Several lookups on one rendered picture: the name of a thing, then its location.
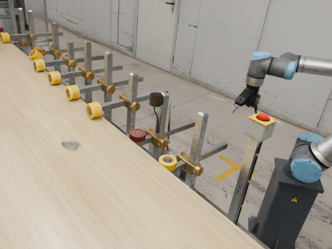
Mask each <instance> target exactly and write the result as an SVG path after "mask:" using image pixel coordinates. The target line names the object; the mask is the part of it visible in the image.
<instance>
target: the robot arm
mask: <svg viewBox="0 0 332 249"><path fill-rule="evenodd" d="M295 73H305V74H313V75H320V76H327V77H332V59H325V58H317V57H308V56H302V55H295V54H293V53H290V52H287V53H284V54H282V55H281V56H280V57H279V58H276V57H272V56H271V53H269V52H264V51H256V52H254V53H253V54H252V57H251V59H250V64H249V69H248V73H247V75H246V81H245V82H246V86H247V87H246V88H245V89H244V90H243V91H242V93H241V94H240V95H239V96H238V97H237V98H236V99H235V103H234V106H233V108H232V112H231V113H233V112H234V111H235V110H236V109H237V108H238V107H240V106H243V105H246V106H248V107H250V106H251V107H252V108H251V109H250V112H251V113H252V115H254V114H257V113H259V111H258V110H257V104H259V101H258V99H259V100H260V97H261V95H259V94H258V93H259V89H260V87H261V86H262V85H263V82H264V79H265V75H271V76H275V77H279V78H283V79H285V80H292V79H293V77H294V75H295ZM331 166H332V135H330V136H328V137H327V138H325V139H324V138H323V137H322V136H320V135H318V134H316V133H313V132H308V131H302V132H300V134H299V135H298V137H297V140H296V143H295V145H294V148H293V150H292V153H291V156H290V158H289V159H288V160H287V161H286V162H285V163H284V164H283V167H282V170H283V172H284V174H285V175H286V176H287V177H289V178H290V179H292V180H294V181H297V182H300V183H313V182H316V181H318V180H319V179H320V177H321V176H322V172H323V171H325V170H326V169H328V168H330V167H331Z"/></svg>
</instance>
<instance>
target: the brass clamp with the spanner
mask: <svg viewBox="0 0 332 249"><path fill-rule="evenodd" d="M145 132H146V135H150V136H151V137H152V142H151V143H152V144H153V145H154V146H156V147H157V148H161V149H164V148H165V147H166V146H167V145H168V141H167V140H166V137H165V136H164V137H163V138H160V139H158V138H157V137H156V136H155V129H153V128H152V131H149V130H148V129H146V130H145Z"/></svg>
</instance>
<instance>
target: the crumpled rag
mask: <svg viewBox="0 0 332 249"><path fill-rule="evenodd" d="M61 144H62V145H63V147H64V148H68V149H69V150H70V151H74V150H78V147H79V146H81V144H80V142H78V141H74V142H72V141H70V140H69V141H68V142H66V141H63V142H62V143H61Z"/></svg>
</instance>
